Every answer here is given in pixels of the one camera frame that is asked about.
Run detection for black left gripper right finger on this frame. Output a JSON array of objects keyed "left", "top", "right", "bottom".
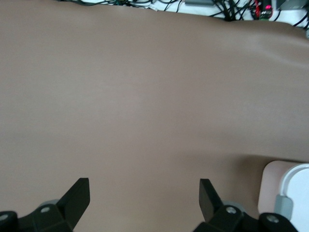
[{"left": 193, "top": 178, "right": 296, "bottom": 232}]

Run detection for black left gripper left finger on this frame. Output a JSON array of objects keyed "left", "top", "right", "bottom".
[{"left": 0, "top": 178, "right": 90, "bottom": 232}]

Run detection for white box lid with handle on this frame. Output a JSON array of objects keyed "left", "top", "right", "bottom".
[{"left": 275, "top": 163, "right": 309, "bottom": 232}]

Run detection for grey flat box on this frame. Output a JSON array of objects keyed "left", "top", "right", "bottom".
[{"left": 184, "top": 0, "right": 213, "bottom": 6}]

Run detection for green circuit board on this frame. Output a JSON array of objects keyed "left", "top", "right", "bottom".
[{"left": 253, "top": 0, "right": 274, "bottom": 21}]

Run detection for grey device housing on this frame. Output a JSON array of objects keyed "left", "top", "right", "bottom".
[{"left": 277, "top": 0, "right": 309, "bottom": 11}]

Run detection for black cable bundle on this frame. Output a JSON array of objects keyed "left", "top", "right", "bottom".
[{"left": 72, "top": 0, "right": 309, "bottom": 28}]

